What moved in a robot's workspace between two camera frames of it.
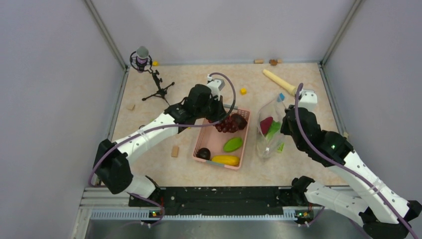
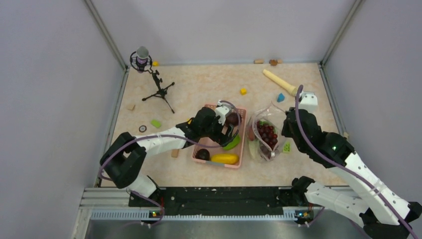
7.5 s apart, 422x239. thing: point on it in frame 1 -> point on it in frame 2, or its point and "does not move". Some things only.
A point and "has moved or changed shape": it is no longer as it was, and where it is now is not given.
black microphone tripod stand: [160, 92] does not move
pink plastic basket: [224, 149] does not move
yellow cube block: [243, 91] does not move
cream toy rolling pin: [288, 87] does not move
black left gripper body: [211, 111] -> [214, 132]
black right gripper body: [285, 128] does not move
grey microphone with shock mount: [140, 59] does not move
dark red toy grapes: [227, 125] has moved or changed shape
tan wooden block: [175, 151] does not move
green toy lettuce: [274, 127] -> [254, 145]
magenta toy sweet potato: [265, 124] -> [251, 133]
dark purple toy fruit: [204, 153] does not move
